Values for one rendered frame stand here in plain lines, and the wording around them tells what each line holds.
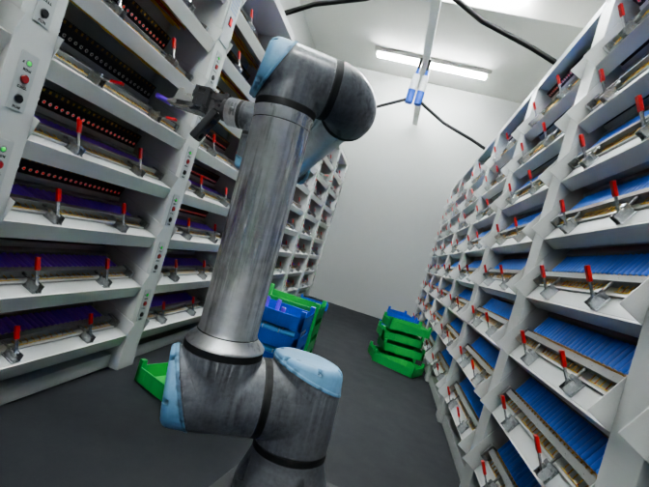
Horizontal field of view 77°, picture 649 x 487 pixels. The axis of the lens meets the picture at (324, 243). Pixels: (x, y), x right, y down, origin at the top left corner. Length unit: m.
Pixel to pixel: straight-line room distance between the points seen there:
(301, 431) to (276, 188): 0.45
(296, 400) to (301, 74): 0.59
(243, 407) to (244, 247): 0.28
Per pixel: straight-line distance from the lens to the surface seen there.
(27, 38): 1.12
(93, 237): 1.38
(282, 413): 0.81
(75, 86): 1.23
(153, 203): 1.65
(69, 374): 1.61
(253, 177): 0.74
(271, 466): 0.86
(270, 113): 0.76
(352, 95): 0.80
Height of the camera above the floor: 0.67
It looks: level
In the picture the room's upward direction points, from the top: 17 degrees clockwise
